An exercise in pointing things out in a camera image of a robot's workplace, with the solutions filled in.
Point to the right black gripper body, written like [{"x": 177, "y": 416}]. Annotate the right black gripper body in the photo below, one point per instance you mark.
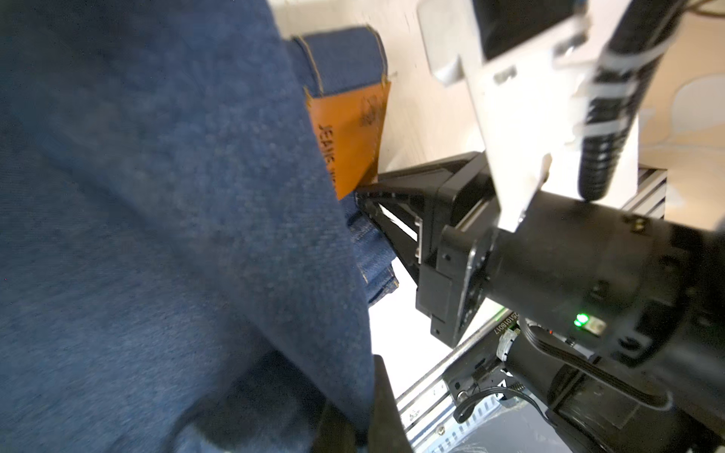
[{"x": 458, "y": 216}]

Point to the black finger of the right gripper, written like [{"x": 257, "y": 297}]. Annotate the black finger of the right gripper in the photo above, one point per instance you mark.
[
  {"x": 420, "y": 180},
  {"x": 404, "y": 245}
]

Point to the dark blue denim trousers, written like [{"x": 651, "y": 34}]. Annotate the dark blue denim trousers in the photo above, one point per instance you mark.
[{"x": 177, "y": 274}]

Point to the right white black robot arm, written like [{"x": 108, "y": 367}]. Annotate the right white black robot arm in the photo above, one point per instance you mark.
[{"x": 613, "y": 319}]

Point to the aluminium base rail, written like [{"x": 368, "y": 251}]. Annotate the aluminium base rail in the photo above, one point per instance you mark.
[{"x": 426, "y": 408}]

